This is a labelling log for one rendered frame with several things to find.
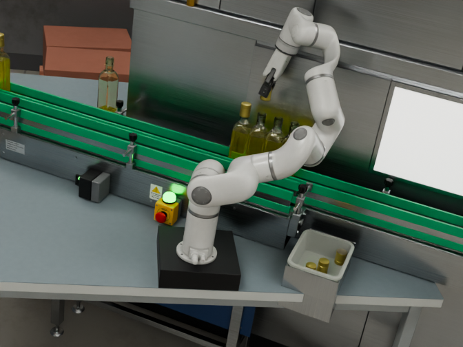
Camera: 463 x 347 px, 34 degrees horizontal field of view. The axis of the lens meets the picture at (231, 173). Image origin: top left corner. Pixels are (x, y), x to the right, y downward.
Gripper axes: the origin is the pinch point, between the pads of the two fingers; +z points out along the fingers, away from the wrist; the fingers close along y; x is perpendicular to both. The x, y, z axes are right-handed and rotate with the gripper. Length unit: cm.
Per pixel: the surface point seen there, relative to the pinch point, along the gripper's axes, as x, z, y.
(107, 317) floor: -20, 133, -6
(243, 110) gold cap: -3.6, 10.1, 1.8
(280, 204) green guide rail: 22.3, 27.3, 13.7
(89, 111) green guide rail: -56, 45, -4
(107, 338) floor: -14, 131, 5
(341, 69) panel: 17.8, -13.5, -11.5
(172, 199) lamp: -9.9, 42.7, 20.0
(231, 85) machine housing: -13.7, 12.4, -15.2
